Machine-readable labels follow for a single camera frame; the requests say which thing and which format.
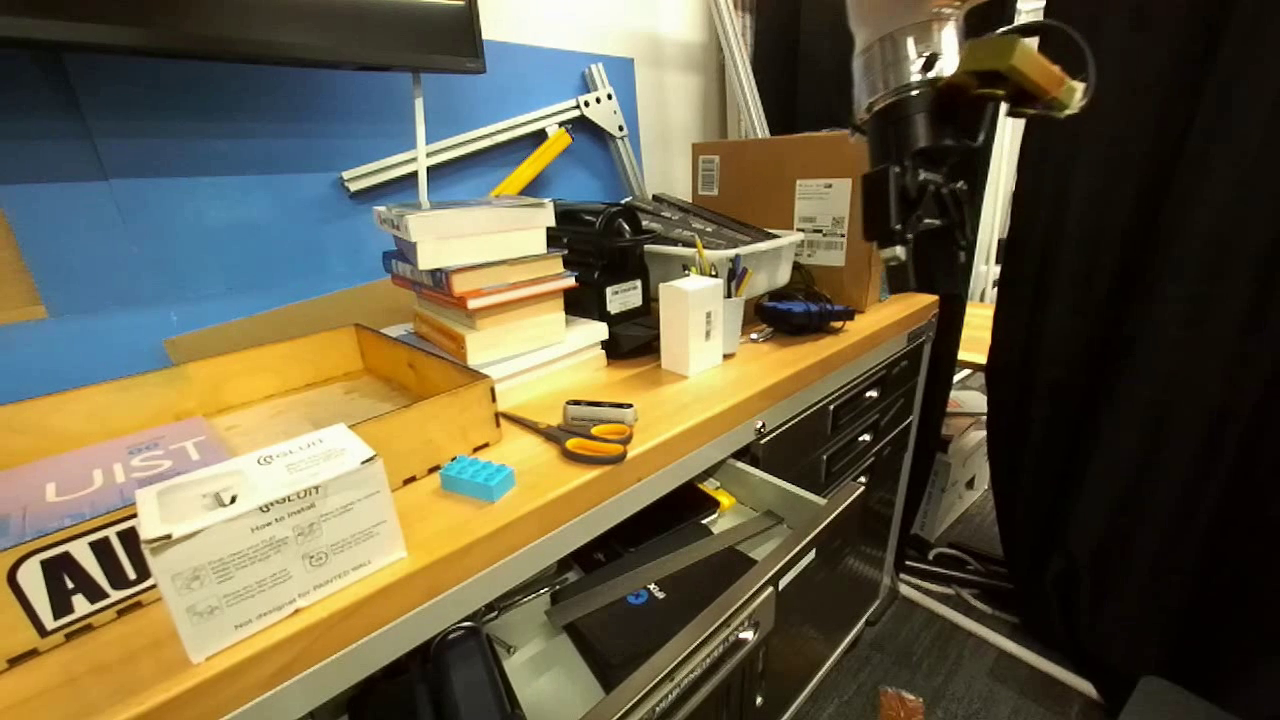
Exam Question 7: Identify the wide white flat book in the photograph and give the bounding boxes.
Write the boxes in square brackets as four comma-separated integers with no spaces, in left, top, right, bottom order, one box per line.
[380,310,616,393]

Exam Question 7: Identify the plain white book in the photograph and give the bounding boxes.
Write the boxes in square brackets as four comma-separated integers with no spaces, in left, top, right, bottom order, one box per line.
[388,224,556,276]

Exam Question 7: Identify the black electronic device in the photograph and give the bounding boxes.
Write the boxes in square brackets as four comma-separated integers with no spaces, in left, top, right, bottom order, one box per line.
[547,194,668,365]

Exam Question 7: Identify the blue wall board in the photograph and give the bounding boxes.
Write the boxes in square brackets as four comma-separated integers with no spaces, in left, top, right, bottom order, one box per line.
[0,35,643,408]

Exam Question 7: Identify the black curtain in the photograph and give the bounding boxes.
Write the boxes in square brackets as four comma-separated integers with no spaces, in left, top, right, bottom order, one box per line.
[752,0,1280,720]

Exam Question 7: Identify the black monitor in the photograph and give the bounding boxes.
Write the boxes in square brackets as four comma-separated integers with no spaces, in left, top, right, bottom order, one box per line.
[0,0,488,75]

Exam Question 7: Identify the small orange floor object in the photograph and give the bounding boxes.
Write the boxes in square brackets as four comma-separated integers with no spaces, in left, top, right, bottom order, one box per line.
[878,685,929,720]

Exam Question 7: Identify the blue building block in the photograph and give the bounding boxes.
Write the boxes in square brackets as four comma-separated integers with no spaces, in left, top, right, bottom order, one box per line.
[437,452,520,506]

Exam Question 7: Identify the black case with blue logo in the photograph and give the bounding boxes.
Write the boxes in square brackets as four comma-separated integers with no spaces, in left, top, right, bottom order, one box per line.
[556,541,770,695]

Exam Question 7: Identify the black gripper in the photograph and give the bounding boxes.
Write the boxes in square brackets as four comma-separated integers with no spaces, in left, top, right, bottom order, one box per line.
[861,84,1001,276]

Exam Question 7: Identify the yellow level bar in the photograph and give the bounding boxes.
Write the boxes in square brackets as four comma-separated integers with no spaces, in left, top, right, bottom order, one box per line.
[483,123,580,202]

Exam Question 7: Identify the white vertical pole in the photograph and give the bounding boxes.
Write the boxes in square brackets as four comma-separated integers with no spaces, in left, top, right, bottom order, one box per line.
[966,98,1033,310]

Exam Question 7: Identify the small white carton box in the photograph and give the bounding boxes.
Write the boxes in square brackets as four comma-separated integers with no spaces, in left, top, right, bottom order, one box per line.
[657,269,729,384]

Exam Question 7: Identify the brown cardboard box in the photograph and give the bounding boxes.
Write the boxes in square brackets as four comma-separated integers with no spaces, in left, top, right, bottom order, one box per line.
[688,123,887,314]

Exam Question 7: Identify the metal drawer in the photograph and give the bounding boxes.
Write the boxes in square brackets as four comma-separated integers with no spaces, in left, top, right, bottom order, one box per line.
[479,456,871,720]

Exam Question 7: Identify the blue and black tool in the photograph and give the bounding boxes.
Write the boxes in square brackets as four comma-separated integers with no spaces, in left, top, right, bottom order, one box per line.
[752,287,861,338]

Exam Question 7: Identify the thick tan book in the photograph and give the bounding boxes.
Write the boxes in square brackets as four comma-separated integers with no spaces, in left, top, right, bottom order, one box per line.
[409,287,571,372]

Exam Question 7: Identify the black drawer cabinet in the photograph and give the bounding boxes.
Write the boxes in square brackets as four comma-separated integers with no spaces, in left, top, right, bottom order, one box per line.
[739,314,942,720]

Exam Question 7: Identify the tan book with blue spine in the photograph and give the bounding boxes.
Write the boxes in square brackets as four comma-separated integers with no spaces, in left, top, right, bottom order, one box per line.
[380,249,571,298]

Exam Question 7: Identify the tan wrist camera box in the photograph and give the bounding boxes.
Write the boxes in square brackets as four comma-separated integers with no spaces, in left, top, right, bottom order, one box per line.
[956,26,1090,118]

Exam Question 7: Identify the white plastic bin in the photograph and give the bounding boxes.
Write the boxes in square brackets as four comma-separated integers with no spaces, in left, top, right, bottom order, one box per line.
[626,191,810,306]

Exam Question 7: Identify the white box on floor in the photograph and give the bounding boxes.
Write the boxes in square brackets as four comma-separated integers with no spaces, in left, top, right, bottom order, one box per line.
[916,419,1001,547]

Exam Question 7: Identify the yellow handled scissors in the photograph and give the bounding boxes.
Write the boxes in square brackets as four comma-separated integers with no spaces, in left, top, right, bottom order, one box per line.
[496,395,643,466]

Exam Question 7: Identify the thin red book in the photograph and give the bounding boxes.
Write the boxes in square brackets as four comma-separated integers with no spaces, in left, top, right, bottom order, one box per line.
[395,269,580,314]

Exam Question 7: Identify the aluminium rail bracket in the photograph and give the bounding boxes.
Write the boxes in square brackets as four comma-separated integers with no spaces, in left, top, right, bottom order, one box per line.
[335,59,649,202]

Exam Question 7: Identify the black and white AU sticker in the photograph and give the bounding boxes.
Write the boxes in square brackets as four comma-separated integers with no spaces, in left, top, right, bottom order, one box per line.
[6,506,163,644]

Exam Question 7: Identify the purple UIST sign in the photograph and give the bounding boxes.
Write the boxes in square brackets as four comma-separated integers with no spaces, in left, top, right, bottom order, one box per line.
[0,417,241,550]

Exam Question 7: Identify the white book with dark spine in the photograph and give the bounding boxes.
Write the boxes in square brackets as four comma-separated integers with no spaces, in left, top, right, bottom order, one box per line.
[368,194,559,249]

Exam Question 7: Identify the shallow wooden tray box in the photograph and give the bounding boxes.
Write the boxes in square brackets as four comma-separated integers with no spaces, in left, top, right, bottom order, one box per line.
[0,320,503,671]

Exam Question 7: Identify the black bag under bench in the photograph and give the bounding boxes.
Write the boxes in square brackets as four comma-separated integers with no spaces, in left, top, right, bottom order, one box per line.
[310,621,530,720]

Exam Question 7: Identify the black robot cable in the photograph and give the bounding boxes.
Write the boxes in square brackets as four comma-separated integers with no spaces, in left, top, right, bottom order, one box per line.
[1001,13,1104,114]

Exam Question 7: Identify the white printed paper box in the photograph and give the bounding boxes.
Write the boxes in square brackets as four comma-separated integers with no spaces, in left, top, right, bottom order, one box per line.
[131,419,414,666]

